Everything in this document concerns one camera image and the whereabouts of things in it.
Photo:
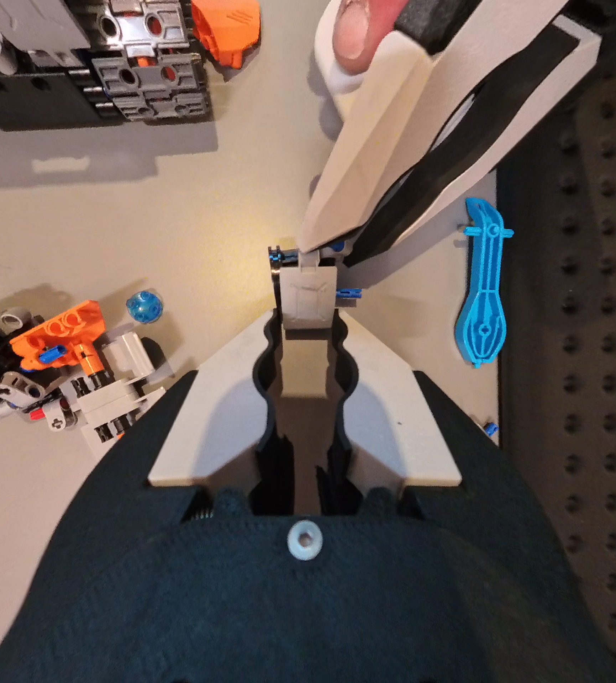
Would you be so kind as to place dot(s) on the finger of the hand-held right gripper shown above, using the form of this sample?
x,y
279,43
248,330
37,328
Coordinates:
x,y
393,128
521,107

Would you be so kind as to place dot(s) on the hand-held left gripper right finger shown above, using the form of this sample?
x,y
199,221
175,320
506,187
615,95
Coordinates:
x,y
399,427

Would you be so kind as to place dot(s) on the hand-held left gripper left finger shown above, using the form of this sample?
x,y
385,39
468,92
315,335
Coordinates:
x,y
212,427

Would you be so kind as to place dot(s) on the light grey block with pins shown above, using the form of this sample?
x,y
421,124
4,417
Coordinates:
x,y
116,395

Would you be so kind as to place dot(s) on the black wheel hub assembly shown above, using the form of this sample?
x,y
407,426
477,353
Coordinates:
x,y
308,299

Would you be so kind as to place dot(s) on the person's right hand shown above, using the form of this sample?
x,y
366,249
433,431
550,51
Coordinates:
x,y
363,27

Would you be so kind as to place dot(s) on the small grey blue pin connector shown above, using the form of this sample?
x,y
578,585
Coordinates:
x,y
490,426

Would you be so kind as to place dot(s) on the orange slotted panel piece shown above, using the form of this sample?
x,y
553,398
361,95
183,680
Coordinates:
x,y
228,30

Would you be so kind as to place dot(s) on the small blue translucent dome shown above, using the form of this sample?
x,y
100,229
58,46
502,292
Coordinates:
x,y
145,306

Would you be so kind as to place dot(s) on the blue plastic separator tool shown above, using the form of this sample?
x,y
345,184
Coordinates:
x,y
484,299

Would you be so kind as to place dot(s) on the dark grey orange block assembly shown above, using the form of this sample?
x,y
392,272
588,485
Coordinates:
x,y
30,358

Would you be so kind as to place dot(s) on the black dimpled mat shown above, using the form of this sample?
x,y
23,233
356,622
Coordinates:
x,y
585,374

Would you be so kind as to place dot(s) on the grey orange tracked toy robot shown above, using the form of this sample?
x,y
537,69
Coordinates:
x,y
84,64

